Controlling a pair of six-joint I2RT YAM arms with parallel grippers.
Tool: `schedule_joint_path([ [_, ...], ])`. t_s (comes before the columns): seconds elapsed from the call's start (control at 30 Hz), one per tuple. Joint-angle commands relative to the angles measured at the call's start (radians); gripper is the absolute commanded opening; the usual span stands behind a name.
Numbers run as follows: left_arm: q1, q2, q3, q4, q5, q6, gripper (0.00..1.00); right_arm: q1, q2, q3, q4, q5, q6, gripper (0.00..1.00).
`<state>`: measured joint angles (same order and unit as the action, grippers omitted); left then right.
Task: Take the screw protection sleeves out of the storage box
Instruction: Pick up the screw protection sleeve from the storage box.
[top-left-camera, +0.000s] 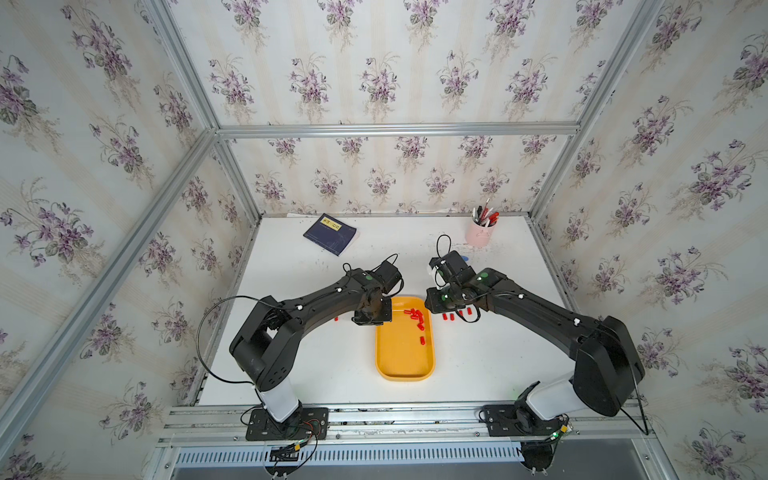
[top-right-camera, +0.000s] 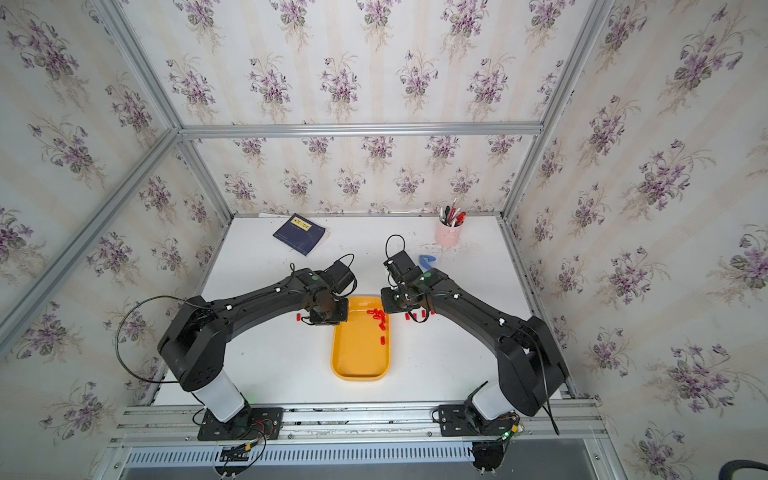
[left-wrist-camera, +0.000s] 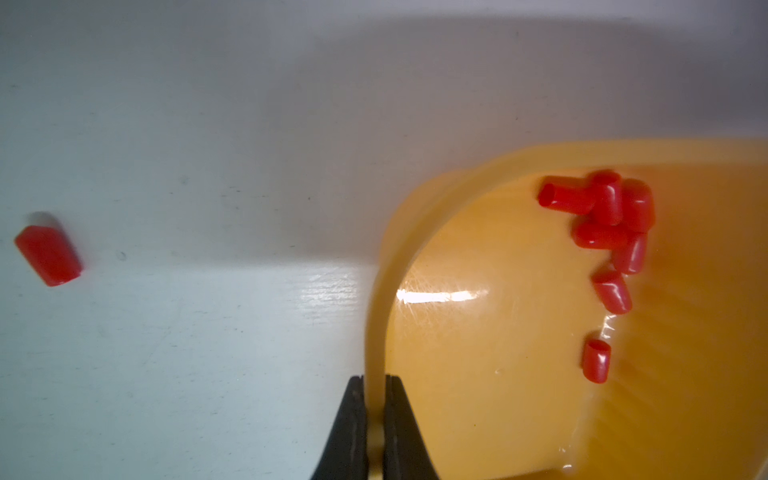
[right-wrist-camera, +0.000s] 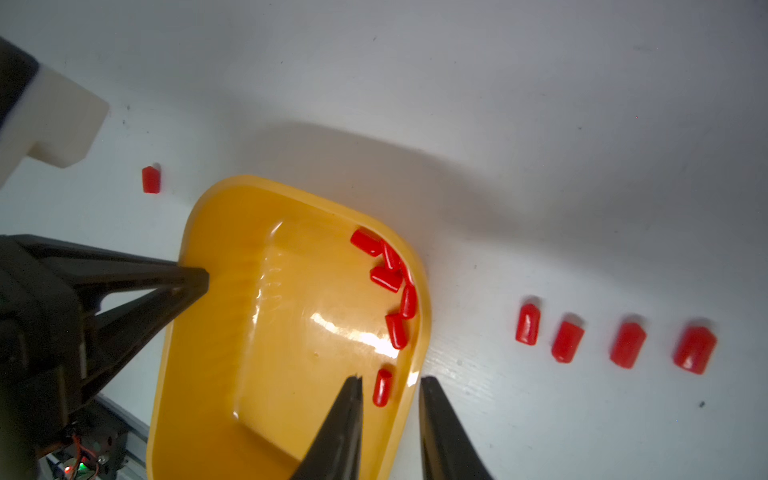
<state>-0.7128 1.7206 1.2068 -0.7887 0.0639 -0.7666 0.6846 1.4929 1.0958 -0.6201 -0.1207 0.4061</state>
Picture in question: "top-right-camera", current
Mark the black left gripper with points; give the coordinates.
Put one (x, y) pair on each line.
(343, 317)

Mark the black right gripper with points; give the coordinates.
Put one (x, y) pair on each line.
(388, 306)

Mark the red screw protection sleeve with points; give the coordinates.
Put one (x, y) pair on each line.
(420, 316)

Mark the yellow plastic storage tray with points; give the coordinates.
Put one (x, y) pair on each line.
(357, 354)

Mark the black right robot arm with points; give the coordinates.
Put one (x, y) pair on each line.
(530, 365)

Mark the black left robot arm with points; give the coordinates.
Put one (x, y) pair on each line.
(194, 344)

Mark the red sleeve in tray cluster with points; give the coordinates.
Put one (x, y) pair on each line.
(380, 317)

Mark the blue plastic clip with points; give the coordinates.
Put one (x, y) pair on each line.
(427, 262)

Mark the dark blue notebook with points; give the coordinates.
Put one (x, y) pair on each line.
(300, 234)

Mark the pink pen cup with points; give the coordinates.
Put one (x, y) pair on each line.
(448, 234)

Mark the red pens in cup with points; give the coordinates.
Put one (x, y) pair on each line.
(451, 214)

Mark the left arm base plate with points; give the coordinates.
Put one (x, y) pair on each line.
(249, 424)

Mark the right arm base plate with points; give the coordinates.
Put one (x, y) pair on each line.
(460, 420)

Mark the aluminium front rail frame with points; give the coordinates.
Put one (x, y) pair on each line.
(336, 434)

